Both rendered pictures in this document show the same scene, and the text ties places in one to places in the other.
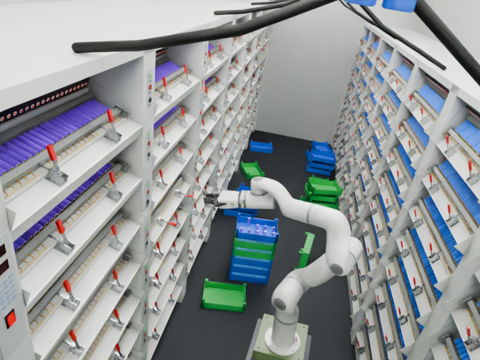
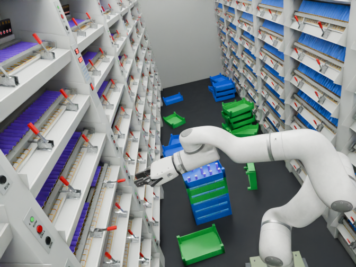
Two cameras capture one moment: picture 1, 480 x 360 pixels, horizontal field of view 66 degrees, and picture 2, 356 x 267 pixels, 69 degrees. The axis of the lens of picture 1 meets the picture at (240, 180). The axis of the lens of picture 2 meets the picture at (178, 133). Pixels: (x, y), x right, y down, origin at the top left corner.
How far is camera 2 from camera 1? 0.78 m
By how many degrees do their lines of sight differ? 2
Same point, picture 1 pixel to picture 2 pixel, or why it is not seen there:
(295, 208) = (248, 149)
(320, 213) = (286, 143)
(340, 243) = (331, 171)
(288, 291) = (277, 242)
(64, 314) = not seen: outside the picture
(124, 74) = not seen: outside the picture
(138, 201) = (27, 252)
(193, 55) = (46, 23)
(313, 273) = (301, 213)
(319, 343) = (306, 251)
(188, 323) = not seen: outside the picture
